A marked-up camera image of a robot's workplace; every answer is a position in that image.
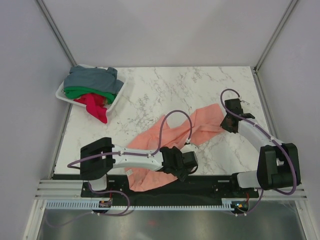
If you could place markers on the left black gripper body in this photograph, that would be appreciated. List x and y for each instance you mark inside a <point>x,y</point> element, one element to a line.
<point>181,174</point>

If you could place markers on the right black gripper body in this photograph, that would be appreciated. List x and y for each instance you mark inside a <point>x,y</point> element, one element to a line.
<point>224,124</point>

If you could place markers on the salmon pink t shirt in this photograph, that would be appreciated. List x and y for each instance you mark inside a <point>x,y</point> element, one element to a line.
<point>205,126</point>

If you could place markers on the white plastic laundry basket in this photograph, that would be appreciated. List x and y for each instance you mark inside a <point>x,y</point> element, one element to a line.
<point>109,105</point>

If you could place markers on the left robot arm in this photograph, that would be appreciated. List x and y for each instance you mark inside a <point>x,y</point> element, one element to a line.
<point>102,156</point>

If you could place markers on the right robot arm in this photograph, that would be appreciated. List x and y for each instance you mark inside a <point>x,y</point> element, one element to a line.
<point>278,162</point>

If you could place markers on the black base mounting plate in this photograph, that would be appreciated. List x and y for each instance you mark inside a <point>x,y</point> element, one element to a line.
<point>196,189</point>

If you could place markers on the red t shirt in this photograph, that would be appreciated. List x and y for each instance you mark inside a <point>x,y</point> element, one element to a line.
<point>95,106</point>

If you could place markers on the grey blue t shirt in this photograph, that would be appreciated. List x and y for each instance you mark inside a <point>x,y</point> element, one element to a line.
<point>100,79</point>

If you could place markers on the green t shirt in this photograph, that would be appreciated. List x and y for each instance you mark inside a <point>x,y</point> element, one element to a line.
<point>76,92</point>

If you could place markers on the white slotted cable duct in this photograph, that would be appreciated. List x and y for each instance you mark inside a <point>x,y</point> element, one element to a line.
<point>97,204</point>

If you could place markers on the right aluminium frame post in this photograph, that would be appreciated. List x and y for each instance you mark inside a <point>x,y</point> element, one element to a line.
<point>276,33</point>

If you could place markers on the aluminium frame post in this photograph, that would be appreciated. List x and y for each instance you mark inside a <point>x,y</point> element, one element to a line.
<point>56,31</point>
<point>276,33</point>

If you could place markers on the left aluminium frame post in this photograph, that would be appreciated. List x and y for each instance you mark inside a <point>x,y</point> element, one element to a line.
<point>56,31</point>

